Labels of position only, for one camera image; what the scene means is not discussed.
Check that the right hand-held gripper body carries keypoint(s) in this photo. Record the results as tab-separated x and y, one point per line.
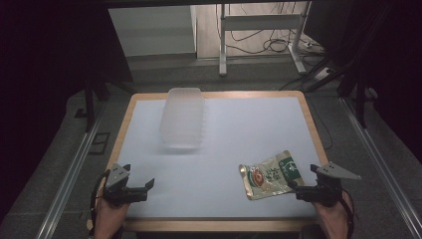
326	191

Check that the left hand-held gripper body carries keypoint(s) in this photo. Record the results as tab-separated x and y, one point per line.
116	179

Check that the green and beige snack packet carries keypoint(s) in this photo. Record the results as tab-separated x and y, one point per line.
270	176

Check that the person's right hand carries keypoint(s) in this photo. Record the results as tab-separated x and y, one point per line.
335	220

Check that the person's left hand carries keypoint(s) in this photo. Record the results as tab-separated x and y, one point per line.
107	219

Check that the translucent plastic container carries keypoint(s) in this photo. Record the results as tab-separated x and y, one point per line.
182	116

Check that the black tripod stand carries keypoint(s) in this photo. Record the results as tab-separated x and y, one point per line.
361	99
90	99

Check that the white power strip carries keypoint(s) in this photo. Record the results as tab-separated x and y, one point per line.
322	73

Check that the black curtain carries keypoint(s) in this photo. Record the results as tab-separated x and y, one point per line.
391	59
49	66

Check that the white board panel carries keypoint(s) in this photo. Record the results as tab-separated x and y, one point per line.
152	31

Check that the black floor frame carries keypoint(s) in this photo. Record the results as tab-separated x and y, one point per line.
99	143

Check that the aluminium floor rail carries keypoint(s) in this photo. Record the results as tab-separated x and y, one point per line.
71	176
381	169

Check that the white metal desk frame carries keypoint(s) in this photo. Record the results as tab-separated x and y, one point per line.
258	22

